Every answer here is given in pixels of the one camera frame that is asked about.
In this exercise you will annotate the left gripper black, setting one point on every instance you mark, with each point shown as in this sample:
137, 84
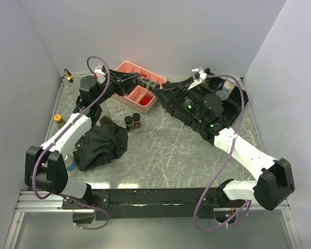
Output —
123, 82

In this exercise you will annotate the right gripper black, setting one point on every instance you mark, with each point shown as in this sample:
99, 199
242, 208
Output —
171, 91

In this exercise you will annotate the dark spice jar black lid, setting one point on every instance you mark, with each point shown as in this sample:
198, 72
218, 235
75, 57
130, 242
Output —
129, 123

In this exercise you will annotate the clear lid seasoning jar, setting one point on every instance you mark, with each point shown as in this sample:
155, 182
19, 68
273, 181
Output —
222, 95

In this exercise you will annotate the blue label white granule bottle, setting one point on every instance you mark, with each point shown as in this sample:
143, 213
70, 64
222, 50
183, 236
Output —
228, 85

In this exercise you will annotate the brown spice bottle black cap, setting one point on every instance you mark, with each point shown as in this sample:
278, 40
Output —
206, 79

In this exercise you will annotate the blue label jar under arm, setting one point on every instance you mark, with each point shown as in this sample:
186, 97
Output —
70, 164

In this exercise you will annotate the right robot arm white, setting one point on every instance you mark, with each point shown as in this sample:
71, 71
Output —
272, 178

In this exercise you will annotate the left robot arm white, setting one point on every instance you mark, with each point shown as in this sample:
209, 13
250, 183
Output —
45, 168

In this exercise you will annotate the pink divided organizer tray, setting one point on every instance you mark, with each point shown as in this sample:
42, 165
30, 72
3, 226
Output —
133, 100

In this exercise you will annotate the red sock front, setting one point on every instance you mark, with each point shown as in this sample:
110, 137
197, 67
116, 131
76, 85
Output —
146, 100

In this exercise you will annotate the black compartment bin rack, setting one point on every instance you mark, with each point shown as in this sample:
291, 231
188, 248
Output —
232, 107

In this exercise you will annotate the black cloth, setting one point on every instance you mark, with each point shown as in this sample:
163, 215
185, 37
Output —
100, 145

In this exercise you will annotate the sauce bottle yellow cap left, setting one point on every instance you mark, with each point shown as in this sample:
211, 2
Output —
60, 122

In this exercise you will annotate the black base beam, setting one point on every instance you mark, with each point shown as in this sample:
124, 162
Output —
160, 203

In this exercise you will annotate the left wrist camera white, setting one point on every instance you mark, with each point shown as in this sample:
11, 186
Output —
100, 71

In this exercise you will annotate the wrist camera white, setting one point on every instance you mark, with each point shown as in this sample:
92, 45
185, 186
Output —
199, 75
100, 71

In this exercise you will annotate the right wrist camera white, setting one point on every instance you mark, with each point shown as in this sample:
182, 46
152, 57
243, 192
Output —
199, 75

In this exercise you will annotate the left aluminium rail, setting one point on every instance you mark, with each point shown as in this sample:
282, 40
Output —
27, 202

